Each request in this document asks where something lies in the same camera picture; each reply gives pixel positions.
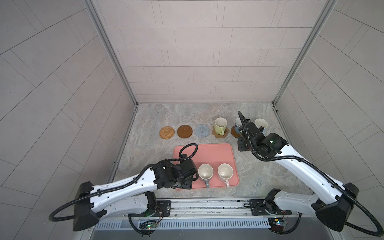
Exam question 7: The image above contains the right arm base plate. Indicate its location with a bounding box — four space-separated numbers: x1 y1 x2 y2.
243 199 292 216

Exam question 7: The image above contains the brown wooden coaster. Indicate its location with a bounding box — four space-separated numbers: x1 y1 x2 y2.
177 125 193 139
231 126 241 139

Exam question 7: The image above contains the blue floral mug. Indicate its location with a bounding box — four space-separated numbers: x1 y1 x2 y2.
235 118 242 135

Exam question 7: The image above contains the grey handled white mug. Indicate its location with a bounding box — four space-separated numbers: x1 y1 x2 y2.
198 164 214 189

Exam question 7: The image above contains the pink silicone tray mat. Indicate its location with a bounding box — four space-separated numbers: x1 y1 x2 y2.
192 143 240 188

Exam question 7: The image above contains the aluminium mounting rail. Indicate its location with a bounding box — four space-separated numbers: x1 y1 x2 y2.
84 196 335 221

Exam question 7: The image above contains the woven rattan coaster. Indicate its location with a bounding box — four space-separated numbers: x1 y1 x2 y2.
159 126 175 140

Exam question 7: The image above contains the pink handled white mug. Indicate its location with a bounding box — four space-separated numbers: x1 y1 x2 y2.
218 164 234 188

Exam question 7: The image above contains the blue woven round coaster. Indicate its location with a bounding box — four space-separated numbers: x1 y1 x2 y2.
195 124 210 138

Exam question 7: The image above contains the green circuit board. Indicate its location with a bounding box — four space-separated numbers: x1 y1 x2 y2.
268 218 287 233
140 220 159 231

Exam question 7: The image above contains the light blue mug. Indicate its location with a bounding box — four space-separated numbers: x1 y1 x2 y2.
255 118 269 135

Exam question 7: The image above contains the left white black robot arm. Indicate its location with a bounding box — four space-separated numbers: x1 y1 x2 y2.
48 143 199 232

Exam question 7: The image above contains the white vent grille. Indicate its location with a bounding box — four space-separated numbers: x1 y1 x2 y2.
95 218 271 231

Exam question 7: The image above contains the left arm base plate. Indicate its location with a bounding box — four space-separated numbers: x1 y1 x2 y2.
131 201 171 218

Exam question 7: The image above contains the left green circuit board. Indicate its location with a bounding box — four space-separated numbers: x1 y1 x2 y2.
140 220 159 231

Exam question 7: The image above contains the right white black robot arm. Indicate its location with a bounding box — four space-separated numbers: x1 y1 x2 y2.
238 112 384 237

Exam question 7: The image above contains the cork paw print coaster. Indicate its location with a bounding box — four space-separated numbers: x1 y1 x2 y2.
212 127 229 139

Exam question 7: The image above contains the green mug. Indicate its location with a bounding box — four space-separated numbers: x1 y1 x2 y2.
214 117 228 136

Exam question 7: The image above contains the right green circuit board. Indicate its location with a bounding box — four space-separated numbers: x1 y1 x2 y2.
268 218 287 233

